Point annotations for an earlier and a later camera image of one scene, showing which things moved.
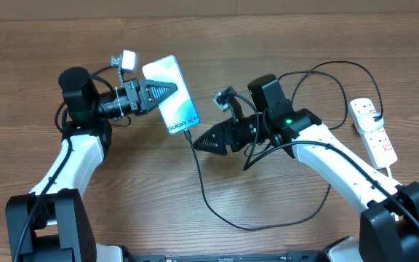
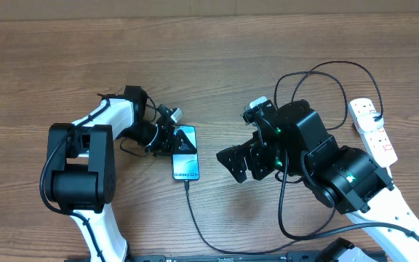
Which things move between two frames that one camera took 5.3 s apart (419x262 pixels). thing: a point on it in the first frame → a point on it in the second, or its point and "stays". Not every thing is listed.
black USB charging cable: x=321 y=201 → x=281 y=78
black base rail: x=294 y=257 stays
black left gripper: x=132 y=86 → x=166 y=146
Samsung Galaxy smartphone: x=178 y=110 → x=185 y=166
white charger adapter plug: x=367 y=124 stays
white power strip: x=377 y=142 stays
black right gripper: x=216 y=134 → x=236 y=164
